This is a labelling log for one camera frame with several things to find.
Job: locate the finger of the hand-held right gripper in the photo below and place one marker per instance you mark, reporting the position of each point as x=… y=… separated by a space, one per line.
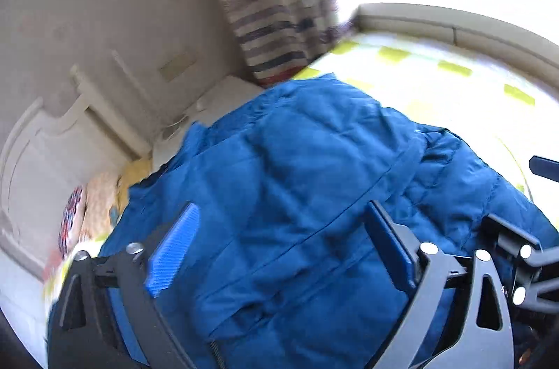
x=543 y=167
x=511 y=236

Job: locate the striped printed curtain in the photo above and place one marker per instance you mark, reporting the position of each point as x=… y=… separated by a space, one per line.
x=262 y=2

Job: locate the wall socket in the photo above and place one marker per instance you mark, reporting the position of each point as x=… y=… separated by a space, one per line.
x=177 y=65

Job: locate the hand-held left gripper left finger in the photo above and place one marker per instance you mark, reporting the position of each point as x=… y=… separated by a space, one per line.
x=174 y=246

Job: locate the cream pillow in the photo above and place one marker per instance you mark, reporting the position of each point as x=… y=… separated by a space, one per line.
x=102 y=198

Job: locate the colourful patterned pillow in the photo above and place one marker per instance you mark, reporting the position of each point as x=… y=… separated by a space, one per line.
x=70 y=220

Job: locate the white nightstand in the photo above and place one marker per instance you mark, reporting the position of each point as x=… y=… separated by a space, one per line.
x=218 y=94

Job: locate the blue puffer jacket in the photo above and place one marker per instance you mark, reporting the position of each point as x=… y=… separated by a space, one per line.
x=284 y=177

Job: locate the beige window ledge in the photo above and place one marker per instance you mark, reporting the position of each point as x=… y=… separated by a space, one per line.
x=436 y=19

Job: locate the yellow pillow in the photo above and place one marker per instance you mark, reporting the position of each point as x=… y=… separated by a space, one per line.
x=135 y=177

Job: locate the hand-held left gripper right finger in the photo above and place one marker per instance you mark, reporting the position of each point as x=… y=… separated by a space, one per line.
x=386 y=246

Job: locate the white wooden headboard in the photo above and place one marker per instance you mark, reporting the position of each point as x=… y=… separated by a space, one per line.
x=56 y=133

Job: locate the yellow checked bed sheet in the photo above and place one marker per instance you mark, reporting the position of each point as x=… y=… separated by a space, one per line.
x=458 y=89

